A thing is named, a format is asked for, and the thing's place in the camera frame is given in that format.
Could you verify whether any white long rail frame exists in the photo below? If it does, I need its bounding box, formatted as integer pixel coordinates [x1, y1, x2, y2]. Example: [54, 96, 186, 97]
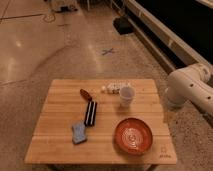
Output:
[109, 0, 213, 90]

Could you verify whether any orange red bowl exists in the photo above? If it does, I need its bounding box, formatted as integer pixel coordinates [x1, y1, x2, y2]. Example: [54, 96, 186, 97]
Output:
[114, 118, 153, 155]

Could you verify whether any wooden table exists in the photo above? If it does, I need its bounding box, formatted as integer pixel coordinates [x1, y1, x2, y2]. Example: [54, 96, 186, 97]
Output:
[25, 79, 177, 165]

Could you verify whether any brown red small object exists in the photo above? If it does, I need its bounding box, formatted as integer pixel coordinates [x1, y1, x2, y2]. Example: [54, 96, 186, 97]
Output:
[80, 89, 92, 101]

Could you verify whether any white patterned small object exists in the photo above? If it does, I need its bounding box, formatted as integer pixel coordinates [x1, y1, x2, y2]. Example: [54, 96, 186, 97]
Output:
[101, 82, 129, 94]

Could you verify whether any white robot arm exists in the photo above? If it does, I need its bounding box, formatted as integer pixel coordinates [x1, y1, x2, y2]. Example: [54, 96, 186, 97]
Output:
[165, 63, 213, 117]

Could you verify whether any blue sponge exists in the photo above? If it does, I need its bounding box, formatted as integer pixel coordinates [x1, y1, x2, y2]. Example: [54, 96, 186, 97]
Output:
[72, 121, 87, 144]

